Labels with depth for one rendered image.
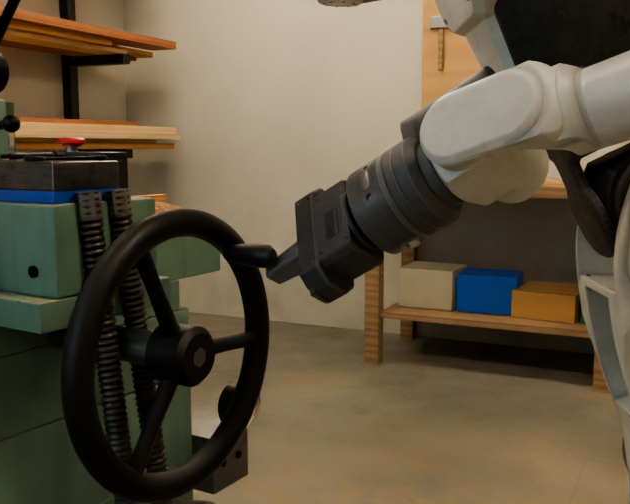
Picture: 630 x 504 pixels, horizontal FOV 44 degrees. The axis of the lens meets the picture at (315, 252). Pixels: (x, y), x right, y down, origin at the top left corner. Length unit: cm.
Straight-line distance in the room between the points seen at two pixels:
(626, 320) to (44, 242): 62
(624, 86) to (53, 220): 51
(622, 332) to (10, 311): 65
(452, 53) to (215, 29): 142
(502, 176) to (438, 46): 346
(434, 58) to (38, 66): 209
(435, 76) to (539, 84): 351
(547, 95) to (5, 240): 53
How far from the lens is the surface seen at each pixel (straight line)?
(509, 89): 64
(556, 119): 63
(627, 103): 63
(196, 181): 477
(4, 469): 91
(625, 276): 93
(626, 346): 96
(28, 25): 382
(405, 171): 68
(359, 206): 71
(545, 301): 360
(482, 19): 91
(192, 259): 107
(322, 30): 441
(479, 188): 69
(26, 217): 80
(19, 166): 83
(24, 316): 79
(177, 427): 109
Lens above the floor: 102
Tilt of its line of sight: 8 degrees down
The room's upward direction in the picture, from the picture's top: straight up
